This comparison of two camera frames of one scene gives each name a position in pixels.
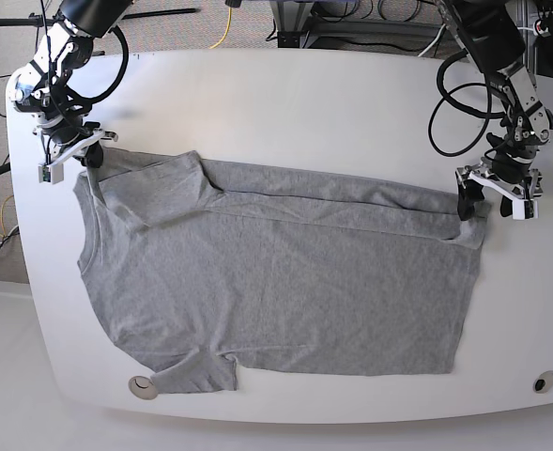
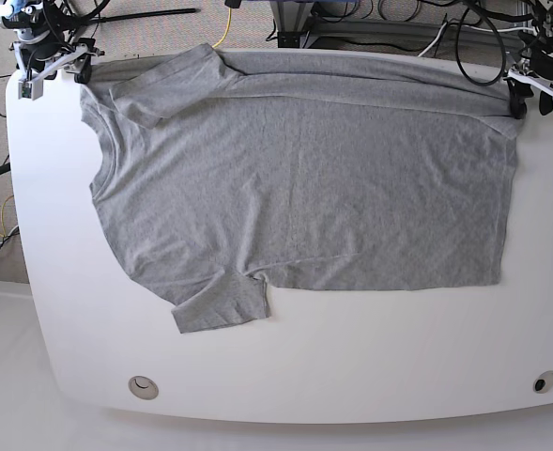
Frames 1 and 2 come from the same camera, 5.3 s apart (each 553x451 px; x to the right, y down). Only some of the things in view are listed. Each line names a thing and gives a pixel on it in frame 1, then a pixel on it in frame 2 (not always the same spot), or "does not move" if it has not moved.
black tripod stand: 34,21 does not move
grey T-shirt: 195,261 -> 224,174
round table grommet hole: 545,381 does not move
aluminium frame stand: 295,23 does not move
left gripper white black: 510,175 -> 546,69
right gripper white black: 66,138 -> 39,54
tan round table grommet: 143,387 does not move
